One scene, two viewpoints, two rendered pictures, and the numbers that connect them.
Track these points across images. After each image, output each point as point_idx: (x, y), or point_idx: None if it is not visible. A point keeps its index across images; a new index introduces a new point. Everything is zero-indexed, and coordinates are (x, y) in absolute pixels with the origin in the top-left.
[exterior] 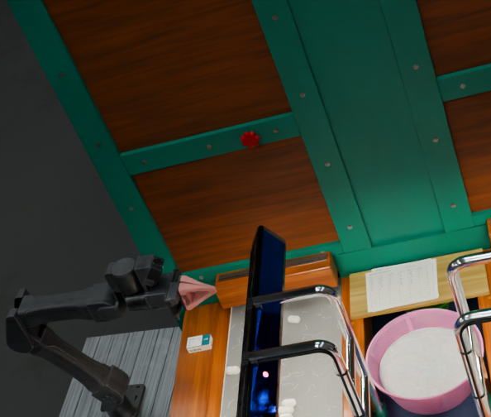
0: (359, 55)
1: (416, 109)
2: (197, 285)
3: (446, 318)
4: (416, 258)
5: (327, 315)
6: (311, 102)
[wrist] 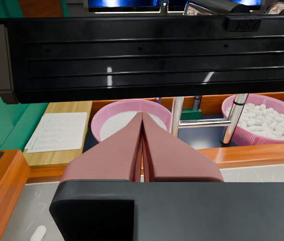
0: None
1: None
2: (150, 127)
3: (101, 116)
4: (36, 123)
5: (51, 197)
6: None
